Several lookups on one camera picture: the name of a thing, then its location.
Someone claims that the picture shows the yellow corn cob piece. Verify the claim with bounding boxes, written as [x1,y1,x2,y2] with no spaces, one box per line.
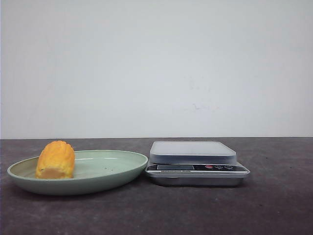
[35,141,75,179]

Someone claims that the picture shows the silver electronic kitchen scale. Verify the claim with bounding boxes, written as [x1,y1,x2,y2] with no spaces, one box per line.
[145,141,250,187]

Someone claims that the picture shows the light green plate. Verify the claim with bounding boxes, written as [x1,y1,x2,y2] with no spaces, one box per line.
[7,150,148,196]

